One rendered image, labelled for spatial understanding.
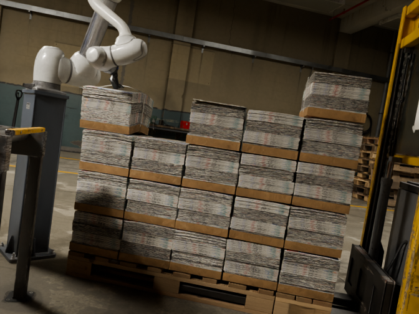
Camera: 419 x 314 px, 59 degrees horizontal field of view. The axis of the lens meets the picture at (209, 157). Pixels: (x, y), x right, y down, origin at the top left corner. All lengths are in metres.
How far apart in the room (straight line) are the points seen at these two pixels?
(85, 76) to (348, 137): 1.59
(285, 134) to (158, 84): 6.95
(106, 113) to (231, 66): 7.11
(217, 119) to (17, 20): 7.63
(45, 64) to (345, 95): 1.67
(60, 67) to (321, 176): 1.61
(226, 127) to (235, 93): 7.09
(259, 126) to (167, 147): 0.49
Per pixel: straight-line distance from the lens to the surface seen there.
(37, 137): 1.85
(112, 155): 2.06
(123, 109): 2.04
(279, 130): 1.92
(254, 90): 9.13
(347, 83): 1.98
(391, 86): 2.57
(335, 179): 1.96
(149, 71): 8.73
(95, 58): 1.89
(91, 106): 2.11
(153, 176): 1.99
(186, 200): 1.97
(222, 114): 1.92
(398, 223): 2.51
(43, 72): 2.39
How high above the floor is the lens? 0.91
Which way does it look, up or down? 4 degrees down
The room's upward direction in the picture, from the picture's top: 9 degrees clockwise
